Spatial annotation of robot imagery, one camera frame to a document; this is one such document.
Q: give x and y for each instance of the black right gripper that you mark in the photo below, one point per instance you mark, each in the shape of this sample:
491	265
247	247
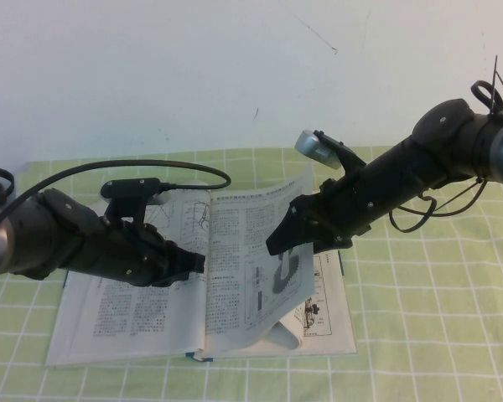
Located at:
343	209

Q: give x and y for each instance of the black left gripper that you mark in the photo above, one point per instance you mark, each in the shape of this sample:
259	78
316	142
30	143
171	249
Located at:
126	255

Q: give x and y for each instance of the hardcover technical book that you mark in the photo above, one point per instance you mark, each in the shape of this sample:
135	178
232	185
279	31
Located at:
151	318

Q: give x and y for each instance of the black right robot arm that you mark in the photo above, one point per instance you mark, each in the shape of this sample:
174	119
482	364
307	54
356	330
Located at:
402	167

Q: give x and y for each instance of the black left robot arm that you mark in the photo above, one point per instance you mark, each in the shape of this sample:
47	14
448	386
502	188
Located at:
25	238

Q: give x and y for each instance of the green white checkered tablecloth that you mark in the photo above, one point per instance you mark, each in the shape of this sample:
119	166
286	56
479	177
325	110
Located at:
423	314

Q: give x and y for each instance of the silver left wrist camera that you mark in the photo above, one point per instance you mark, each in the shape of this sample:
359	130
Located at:
161	199

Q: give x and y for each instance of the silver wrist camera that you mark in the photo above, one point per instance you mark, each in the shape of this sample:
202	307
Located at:
314	146
161	199

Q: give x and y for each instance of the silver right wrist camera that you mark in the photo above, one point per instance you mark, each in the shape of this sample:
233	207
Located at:
314	146

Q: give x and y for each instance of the black right camera bracket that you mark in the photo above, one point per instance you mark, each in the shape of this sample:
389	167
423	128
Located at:
348	157

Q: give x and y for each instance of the black camera bracket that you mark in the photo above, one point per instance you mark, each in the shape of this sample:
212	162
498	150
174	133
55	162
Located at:
348	157
128	188

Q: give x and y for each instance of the black left camera bracket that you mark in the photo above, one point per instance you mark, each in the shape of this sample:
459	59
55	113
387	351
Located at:
128	188

